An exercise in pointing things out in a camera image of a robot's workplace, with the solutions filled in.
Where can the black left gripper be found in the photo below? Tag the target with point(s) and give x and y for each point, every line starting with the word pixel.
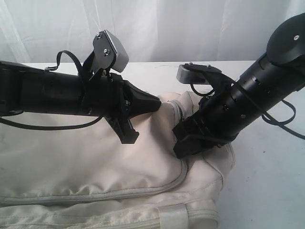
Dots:
pixel 102 97

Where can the cream fabric duffel bag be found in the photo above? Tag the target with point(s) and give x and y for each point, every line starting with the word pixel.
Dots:
pixel 87 179

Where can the white backdrop curtain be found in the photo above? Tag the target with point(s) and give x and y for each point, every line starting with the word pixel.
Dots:
pixel 150 30

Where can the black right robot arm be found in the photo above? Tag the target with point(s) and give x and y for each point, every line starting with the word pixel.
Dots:
pixel 280 70

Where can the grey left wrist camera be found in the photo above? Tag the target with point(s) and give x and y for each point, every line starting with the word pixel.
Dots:
pixel 108 53

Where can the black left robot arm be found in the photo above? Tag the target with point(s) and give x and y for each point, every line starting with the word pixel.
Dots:
pixel 27 89

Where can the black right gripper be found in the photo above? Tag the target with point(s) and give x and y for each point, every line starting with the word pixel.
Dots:
pixel 219 119

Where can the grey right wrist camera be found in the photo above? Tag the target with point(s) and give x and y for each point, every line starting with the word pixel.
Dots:
pixel 197 74

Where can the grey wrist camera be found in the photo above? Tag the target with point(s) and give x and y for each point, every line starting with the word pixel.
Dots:
pixel 197 74
pixel 108 53

